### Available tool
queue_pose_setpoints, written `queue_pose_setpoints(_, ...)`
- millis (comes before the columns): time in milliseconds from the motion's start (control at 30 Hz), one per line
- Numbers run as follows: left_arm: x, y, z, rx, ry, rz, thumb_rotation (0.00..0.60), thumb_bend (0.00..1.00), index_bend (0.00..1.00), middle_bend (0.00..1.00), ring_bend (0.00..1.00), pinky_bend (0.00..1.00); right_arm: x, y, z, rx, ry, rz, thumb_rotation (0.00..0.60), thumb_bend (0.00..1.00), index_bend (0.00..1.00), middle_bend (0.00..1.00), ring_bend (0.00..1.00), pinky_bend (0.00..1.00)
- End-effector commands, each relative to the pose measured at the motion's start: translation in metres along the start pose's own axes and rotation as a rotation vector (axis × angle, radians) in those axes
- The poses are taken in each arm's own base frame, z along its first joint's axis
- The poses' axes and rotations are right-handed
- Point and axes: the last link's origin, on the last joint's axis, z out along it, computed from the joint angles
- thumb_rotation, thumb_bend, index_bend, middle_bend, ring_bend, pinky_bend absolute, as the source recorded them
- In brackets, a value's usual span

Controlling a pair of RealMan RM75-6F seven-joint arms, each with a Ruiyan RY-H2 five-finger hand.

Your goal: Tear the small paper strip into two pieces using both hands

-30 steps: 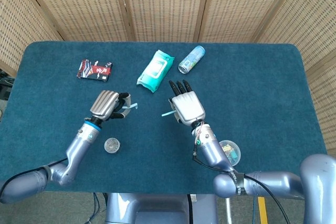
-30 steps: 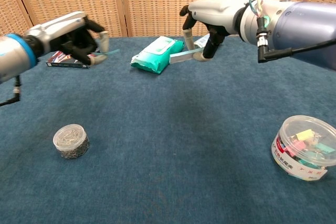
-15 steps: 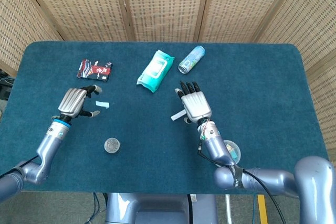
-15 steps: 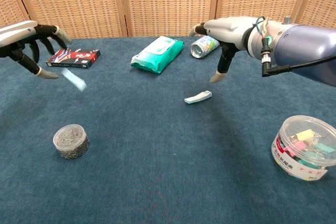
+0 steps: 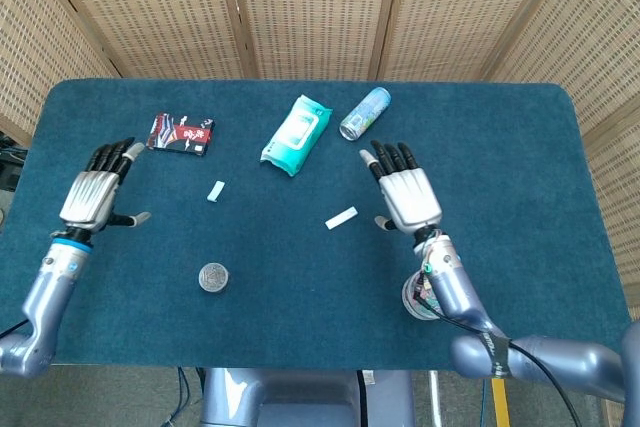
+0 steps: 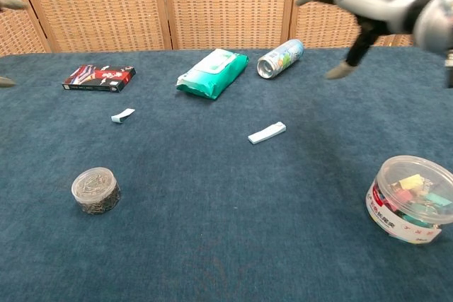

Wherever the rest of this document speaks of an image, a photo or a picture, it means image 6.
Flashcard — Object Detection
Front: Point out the clear tub of binder clips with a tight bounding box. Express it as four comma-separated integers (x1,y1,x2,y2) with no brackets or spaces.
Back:
365,155,453,246

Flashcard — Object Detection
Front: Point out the yellow binder clip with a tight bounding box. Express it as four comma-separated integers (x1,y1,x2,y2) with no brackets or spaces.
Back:
390,173,424,192

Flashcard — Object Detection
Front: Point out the pink binder clip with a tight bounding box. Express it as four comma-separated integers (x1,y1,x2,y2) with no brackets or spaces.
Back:
383,188,411,208

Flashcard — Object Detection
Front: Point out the printed aluminium drink can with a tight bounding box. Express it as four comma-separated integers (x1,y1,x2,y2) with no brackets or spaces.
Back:
256,38,305,79

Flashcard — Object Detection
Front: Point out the silver gum stick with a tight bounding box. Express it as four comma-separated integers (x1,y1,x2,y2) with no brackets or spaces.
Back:
247,121,287,146

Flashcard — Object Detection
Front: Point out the green wet wipes pack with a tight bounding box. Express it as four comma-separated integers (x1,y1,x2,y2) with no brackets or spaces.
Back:
176,48,250,100

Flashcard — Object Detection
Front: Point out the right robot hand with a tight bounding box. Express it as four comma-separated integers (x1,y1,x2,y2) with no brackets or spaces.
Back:
294,0,442,81

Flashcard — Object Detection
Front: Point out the black red card box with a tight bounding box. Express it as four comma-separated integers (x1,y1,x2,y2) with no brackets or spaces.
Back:
62,64,137,93

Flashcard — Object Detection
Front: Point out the teal binder clip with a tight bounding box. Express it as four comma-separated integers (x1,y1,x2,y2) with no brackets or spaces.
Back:
422,192,453,208

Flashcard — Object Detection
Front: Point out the blue velvet tablecloth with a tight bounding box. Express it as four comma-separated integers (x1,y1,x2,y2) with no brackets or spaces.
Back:
0,45,453,302

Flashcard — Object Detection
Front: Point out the clear tub of paperclips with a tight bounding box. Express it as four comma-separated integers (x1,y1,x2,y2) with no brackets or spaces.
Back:
71,166,122,216

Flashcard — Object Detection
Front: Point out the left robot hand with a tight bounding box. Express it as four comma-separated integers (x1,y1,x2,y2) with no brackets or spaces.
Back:
0,0,28,88

